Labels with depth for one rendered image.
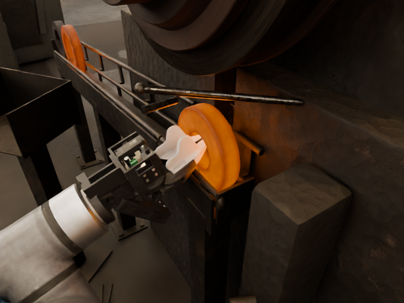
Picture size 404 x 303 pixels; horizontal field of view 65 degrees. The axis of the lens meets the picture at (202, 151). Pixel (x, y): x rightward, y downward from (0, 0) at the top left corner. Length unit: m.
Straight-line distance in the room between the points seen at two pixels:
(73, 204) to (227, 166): 0.23
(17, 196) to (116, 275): 0.70
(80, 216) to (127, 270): 0.84
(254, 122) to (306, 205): 0.19
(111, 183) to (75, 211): 0.06
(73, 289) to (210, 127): 0.30
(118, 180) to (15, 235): 0.15
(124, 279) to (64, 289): 0.79
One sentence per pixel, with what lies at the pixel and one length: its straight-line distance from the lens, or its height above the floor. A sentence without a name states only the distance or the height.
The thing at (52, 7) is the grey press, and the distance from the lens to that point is 3.41.
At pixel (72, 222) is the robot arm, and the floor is 0.72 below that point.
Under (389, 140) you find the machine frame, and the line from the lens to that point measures 0.38.
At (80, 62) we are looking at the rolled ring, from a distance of 1.31.
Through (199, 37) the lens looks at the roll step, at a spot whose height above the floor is 0.95.
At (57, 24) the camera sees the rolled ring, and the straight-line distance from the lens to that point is 1.52.
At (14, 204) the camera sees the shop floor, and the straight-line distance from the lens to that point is 1.72.
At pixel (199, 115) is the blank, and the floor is 0.81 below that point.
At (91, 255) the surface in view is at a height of 0.01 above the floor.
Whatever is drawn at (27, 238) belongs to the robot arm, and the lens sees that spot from 0.49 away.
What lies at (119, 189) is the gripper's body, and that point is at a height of 0.73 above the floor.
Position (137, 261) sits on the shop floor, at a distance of 1.31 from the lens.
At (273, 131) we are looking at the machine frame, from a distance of 0.48.
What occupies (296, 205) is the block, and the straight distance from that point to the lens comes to 0.37.
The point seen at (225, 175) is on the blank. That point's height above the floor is 0.73.
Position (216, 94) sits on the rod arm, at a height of 0.89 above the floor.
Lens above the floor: 1.05
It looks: 36 degrees down
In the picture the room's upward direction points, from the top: straight up
